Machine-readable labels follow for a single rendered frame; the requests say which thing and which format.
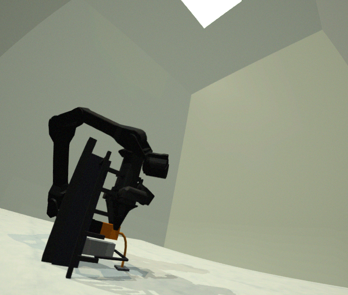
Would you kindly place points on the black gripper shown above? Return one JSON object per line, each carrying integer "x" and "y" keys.
{"x": 120, "y": 205}

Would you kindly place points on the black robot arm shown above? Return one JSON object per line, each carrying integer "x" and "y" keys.
{"x": 136, "y": 154}

